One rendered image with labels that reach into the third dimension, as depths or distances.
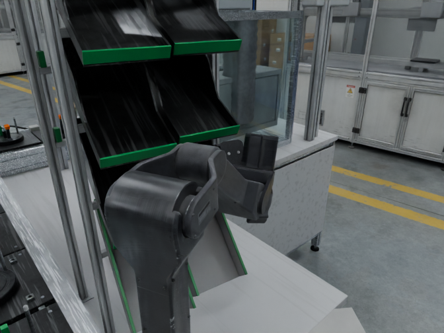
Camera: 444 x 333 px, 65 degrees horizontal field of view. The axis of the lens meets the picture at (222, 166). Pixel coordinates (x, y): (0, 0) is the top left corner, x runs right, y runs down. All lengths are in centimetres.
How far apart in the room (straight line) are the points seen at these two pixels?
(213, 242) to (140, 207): 60
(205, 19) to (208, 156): 45
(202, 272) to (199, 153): 53
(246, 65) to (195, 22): 92
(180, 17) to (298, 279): 77
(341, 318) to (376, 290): 144
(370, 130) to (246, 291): 353
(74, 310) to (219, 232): 38
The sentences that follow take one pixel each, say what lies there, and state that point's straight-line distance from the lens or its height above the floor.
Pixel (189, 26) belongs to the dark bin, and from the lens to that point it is 71.
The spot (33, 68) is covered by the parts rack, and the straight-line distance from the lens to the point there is 81.
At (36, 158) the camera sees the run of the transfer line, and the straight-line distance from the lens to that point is 190.
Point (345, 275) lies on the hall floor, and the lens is 248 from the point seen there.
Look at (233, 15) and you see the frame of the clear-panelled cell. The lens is 156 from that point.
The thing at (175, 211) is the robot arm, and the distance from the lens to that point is 27.
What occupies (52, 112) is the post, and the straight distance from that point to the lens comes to 177.
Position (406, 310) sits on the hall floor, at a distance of 240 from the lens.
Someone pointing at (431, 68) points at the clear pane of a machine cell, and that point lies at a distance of 412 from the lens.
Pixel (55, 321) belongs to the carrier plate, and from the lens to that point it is 89.
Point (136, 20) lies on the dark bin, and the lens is 67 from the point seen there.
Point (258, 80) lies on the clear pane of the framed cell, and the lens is 173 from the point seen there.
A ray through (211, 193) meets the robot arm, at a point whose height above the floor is 144.
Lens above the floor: 159
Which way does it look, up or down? 25 degrees down
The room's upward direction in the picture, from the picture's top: straight up
